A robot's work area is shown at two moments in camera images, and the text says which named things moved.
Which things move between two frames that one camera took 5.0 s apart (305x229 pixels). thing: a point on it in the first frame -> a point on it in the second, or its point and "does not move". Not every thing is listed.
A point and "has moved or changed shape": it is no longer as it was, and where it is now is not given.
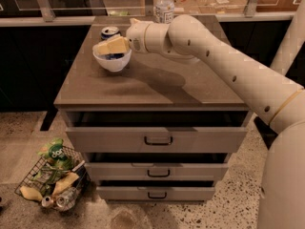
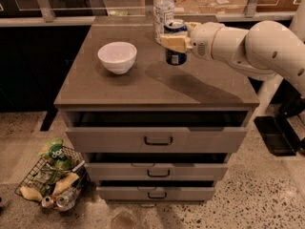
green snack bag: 56,156 does not move
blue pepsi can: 107,32 has moved or changed shape
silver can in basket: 66,200 does not move
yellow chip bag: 67,180 does not move
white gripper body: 135,35 -> 200,39
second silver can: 46,201 does not move
